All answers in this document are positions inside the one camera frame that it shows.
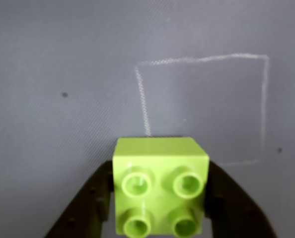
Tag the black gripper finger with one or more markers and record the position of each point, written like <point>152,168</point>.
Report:
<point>83,210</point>
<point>237,210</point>

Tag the green lego block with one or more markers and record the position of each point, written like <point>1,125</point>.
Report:
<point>160,153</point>

